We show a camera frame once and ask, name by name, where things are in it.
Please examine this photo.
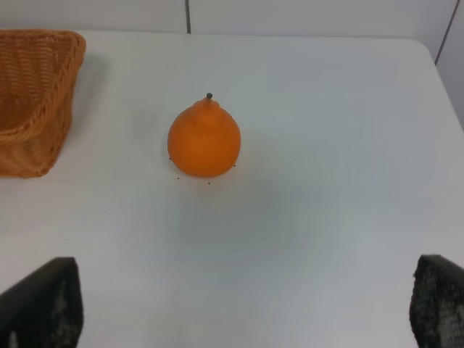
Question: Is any orange with knobbed top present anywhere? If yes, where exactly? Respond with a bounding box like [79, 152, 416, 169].
[167, 93, 241, 178]

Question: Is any orange wicker basket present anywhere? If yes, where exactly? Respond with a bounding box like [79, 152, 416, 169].
[1, 29, 86, 178]

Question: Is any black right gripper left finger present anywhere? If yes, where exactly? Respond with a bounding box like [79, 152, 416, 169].
[1, 257, 84, 347]

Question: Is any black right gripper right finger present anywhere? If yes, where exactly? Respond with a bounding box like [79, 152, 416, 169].
[409, 255, 463, 348]

